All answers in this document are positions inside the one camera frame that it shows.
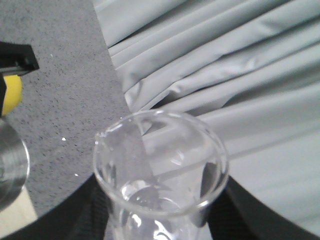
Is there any light wooden cutting board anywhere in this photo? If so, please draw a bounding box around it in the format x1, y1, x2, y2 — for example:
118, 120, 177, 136
0, 187, 38, 238

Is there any steel double jigger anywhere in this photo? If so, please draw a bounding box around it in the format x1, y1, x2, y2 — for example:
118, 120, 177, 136
0, 119, 30, 211

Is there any yellow lemon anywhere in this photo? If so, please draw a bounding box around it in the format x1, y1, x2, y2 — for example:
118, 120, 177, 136
0, 74, 23, 116

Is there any grey curtain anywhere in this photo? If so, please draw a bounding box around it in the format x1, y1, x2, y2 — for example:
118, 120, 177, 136
93, 0, 320, 237

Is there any clear glass beaker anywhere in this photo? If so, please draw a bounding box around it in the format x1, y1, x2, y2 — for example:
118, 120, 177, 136
93, 109, 229, 240

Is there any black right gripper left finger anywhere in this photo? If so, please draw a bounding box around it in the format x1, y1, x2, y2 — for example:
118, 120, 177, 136
2, 175, 109, 240

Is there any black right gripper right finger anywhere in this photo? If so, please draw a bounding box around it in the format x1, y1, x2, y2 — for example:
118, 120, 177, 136
207, 177, 320, 240

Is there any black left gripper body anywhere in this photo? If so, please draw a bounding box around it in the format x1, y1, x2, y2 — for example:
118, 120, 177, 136
0, 41, 40, 116

